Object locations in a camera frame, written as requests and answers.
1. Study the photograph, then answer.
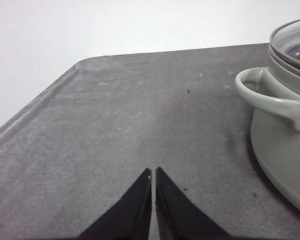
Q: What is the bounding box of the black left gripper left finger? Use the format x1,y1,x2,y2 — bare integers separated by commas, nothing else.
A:
78,167,152,240

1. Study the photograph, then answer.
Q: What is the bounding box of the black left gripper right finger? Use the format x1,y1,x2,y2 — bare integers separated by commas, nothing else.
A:
155,167,231,240

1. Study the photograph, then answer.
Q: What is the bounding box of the glass lid with green knob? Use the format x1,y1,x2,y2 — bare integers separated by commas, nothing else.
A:
269,19,300,65

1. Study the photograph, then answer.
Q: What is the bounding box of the pale green electric steamer pot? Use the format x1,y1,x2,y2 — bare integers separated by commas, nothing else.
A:
235,48,300,210

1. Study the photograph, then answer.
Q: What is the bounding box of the grey table mat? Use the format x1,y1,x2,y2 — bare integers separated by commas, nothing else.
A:
0,43,300,240

